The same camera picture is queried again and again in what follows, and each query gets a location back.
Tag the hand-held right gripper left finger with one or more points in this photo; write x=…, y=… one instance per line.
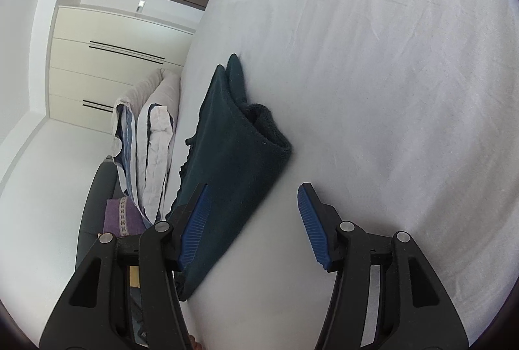
x=194, y=228

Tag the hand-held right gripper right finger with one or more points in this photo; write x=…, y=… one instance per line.
x=312, y=228

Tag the dark green knit sweater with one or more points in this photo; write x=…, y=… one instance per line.
x=231, y=155

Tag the purple cushion with patterned band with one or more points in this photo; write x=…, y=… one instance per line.
x=121, y=216

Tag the folded grey and blue duvet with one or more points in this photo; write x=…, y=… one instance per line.
x=154, y=139

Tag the dark grey upholstered headboard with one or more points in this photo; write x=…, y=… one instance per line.
x=95, y=204

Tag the white light switch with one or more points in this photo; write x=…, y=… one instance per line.
x=140, y=5

